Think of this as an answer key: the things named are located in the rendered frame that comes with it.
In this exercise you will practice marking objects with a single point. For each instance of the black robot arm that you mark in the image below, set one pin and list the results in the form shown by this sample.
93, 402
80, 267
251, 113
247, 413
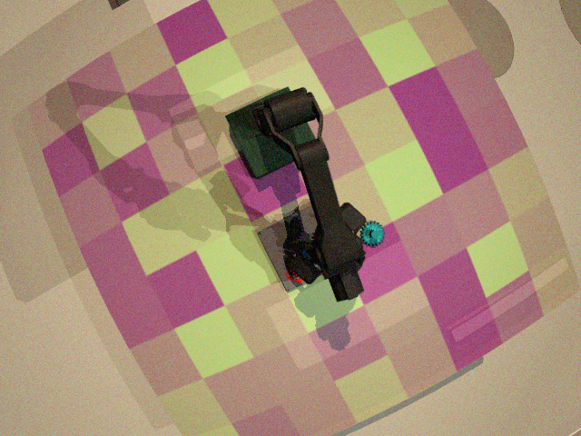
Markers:
339, 251

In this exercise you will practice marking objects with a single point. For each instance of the teal gear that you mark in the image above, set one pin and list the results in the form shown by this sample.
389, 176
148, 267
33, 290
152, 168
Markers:
372, 233

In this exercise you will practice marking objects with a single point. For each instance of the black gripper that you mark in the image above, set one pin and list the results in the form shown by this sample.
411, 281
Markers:
304, 268

